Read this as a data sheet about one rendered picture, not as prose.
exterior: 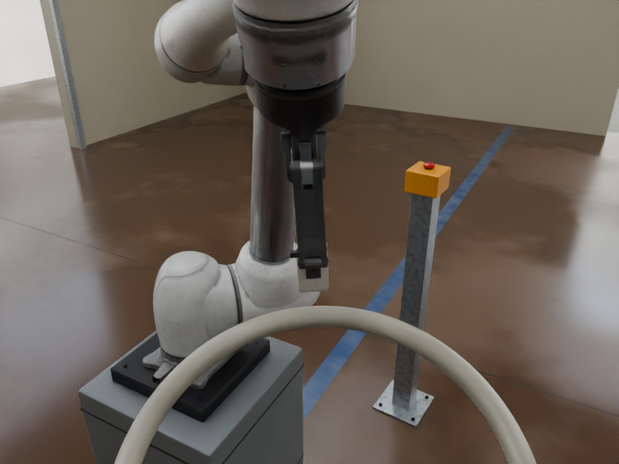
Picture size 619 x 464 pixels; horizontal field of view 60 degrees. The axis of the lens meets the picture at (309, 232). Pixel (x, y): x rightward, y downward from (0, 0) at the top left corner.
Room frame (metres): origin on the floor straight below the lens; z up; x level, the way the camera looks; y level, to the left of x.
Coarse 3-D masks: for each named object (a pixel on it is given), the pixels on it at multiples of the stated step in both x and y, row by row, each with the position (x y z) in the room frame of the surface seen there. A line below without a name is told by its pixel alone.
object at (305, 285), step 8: (296, 248) 0.43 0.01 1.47; (304, 272) 0.44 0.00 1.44; (328, 272) 0.44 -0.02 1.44; (304, 280) 0.44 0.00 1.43; (312, 280) 0.45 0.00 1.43; (320, 280) 0.45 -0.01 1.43; (328, 280) 0.45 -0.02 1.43; (304, 288) 0.45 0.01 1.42; (312, 288) 0.45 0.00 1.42; (320, 288) 0.45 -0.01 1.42; (328, 288) 0.45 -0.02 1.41
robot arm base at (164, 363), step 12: (240, 348) 1.06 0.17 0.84; (144, 360) 1.00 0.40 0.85; (156, 360) 1.00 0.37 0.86; (168, 360) 0.97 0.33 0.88; (180, 360) 0.97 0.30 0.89; (156, 372) 0.94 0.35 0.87; (168, 372) 0.94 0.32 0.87; (204, 372) 0.96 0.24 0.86; (156, 384) 0.93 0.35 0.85; (192, 384) 0.93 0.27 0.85; (204, 384) 0.93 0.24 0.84
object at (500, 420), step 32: (256, 320) 0.59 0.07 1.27; (288, 320) 0.59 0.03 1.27; (320, 320) 0.60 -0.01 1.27; (352, 320) 0.59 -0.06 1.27; (384, 320) 0.59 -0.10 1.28; (224, 352) 0.56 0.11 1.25; (416, 352) 0.56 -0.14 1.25; (448, 352) 0.54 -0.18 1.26; (160, 384) 0.51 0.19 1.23; (480, 384) 0.50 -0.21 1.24; (160, 416) 0.48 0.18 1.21; (512, 416) 0.47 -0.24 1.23; (128, 448) 0.44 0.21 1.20; (512, 448) 0.43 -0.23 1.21
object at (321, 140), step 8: (288, 136) 0.45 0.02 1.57; (320, 136) 0.45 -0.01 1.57; (288, 144) 0.44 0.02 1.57; (320, 144) 0.44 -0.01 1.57; (288, 152) 0.44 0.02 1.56; (320, 152) 0.44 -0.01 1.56; (288, 160) 0.44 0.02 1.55; (288, 168) 0.44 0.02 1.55; (288, 176) 0.43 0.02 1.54; (296, 256) 0.41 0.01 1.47
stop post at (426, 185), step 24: (408, 168) 1.73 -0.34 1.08; (432, 168) 1.72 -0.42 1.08; (432, 192) 1.65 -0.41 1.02; (432, 216) 1.69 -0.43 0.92; (408, 240) 1.71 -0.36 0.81; (432, 240) 1.71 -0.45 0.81; (408, 264) 1.71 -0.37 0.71; (408, 288) 1.70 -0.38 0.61; (408, 312) 1.70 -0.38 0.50; (408, 360) 1.69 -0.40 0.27; (408, 384) 1.68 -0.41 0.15; (384, 408) 1.69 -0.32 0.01; (408, 408) 1.68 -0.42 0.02
